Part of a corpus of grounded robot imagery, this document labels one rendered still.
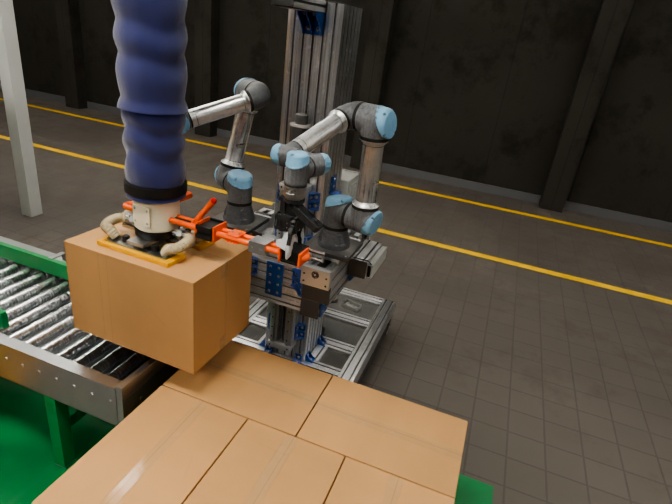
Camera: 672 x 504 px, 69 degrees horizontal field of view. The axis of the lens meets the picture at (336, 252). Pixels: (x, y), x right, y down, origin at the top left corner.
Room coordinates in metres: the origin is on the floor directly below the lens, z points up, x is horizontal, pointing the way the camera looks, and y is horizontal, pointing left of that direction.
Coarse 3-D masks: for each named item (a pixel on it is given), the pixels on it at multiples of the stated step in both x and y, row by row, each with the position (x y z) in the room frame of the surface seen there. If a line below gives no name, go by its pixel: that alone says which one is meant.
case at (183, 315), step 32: (96, 256) 1.61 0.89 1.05; (128, 256) 1.60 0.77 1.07; (192, 256) 1.67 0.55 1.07; (224, 256) 1.70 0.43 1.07; (96, 288) 1.61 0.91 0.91; (128, 288) 1.56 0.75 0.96; (160, 288) 1.51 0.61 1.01; (192, 288) 1.47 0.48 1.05; (224, 288) 1.65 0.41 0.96; (96, 320) 1.61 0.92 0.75; (128, 320) 1.56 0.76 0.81; (160, 320) 1.51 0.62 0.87; (192, 320) 1.47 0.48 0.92; (224, 320) 1.65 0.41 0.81; (160, 352) 1.51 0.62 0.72; (192, 352) 1.47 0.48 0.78
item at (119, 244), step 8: (104, 240) 1.67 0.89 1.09; (112, 240) 1.67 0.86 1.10; (120, 240) 1.68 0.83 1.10; (112, 248) 1.64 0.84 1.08; (120, 248) 1.62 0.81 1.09; (128, 248) 1.63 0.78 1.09; (136, 248) 1.63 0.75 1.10; (144, 248) 1.64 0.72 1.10; (152, 248) 1.62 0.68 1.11; (160, 248) 1.65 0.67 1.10; (136, 256) 1.60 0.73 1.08; (144, 256) 1.59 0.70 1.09; (152, 256) 1.59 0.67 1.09; (160, 256) 1.59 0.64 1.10; (168, 256) 1.60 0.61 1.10; (176, 256) 1.62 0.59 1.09; (184, 256) 1.64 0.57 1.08; (160, 264) 1.56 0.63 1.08; (168, 264) 1.55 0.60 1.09
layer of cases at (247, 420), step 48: (192, 384) 1.56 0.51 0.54; (240, 384) 1.59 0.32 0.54; (288, 384) 1.63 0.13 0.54; (336, 384) 1.67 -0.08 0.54; (144, 432) 1.28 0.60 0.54; (192, 432) 1.31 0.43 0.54; (240, 432) 1.34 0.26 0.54; (288, 432) 1.37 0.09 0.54; (336, 432) 1.40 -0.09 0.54; (384, 432) 1.43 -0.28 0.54; (432, 432) 1.46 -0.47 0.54; (96, 480) 1.06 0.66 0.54; (144, 480) 1.09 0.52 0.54; (192, 480) 1.11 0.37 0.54; (240, 480) 1.13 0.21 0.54; (288, 480) 1.16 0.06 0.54; (336, 480) 1.18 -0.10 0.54; (384, 480) 1.21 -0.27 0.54; (432, 480) 1.24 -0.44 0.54
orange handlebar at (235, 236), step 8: (184, 200) 1.95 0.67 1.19; (128, 208) 1.75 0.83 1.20; (184, 216) 1.72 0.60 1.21; (176, 224) 1.68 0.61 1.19; (184, 224) 1.66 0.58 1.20; (192, 224) 1.66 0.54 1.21; (216, 232) 1.62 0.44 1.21; (224, 232) 1.65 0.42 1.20; (232, 232) 1.62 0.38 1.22; (240, 232) 1.63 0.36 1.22; (232, 240) 1.59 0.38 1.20; (240, 240) 1.58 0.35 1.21; (248, 240) 1.58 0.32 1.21; (272, 248) 1.54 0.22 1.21; (304, 256) 1.51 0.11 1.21
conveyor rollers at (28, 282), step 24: (0, 264) 2.30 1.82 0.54; (0, 288) 2.10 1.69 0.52; (24, 288) 2.13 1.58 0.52; (48, 288) 2.17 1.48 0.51; (24, 312) 1.94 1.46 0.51; (48, 312) 1.97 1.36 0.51; (24, 336) 1.74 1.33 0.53; (48, 336) 1.75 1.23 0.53; (72, 336) 1.77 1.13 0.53; (96, 336) 1.79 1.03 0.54
